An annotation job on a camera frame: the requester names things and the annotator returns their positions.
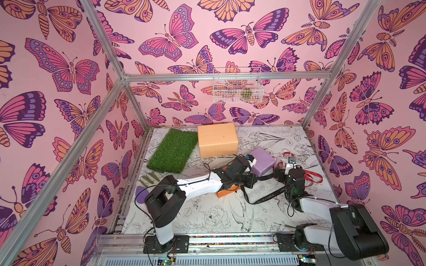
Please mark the black printed ribbon bow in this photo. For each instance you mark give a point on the black printed ribbon bow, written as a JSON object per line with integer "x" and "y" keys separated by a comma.
{"x": 264, "y": 188}

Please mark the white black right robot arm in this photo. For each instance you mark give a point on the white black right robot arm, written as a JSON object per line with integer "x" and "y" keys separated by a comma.
{"x": 352, "y": 234}

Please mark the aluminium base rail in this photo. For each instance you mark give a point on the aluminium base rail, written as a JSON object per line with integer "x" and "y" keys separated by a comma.
{"x": 247, "y": 249}

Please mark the lilac gift box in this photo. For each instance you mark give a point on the lilac gift box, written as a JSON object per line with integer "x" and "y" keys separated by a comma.
{"x": 263, "y": 161}

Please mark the white wire basket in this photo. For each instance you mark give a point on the white wire basket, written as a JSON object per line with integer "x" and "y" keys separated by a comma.
{"x": 237, "y": 87}

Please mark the white satin ribbon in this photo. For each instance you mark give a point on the white satin ribbon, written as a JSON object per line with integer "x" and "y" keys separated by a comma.
{"x": 285, "y": 156}

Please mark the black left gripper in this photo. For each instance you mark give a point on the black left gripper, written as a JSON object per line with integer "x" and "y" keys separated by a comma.
{"x": 250, "y": 182}

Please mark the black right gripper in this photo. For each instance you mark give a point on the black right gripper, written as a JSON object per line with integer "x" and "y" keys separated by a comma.
{"x": 281, "y": 172}

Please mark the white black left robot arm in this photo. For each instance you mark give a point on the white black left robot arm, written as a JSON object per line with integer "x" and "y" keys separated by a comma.
{"x": 166, "y": 199}

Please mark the orange gift box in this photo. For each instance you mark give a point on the orange gift box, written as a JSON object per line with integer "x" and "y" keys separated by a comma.
{"x": 228, "y": 191}

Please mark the red satin ribbon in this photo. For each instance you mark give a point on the red satin ribbon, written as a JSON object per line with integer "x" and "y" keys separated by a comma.
{"x": 311, "y": 178}

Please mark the green artificial grass mat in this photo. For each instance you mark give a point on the green artificial grass mat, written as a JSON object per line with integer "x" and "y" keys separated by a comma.
{"x": 173, "y": 152}

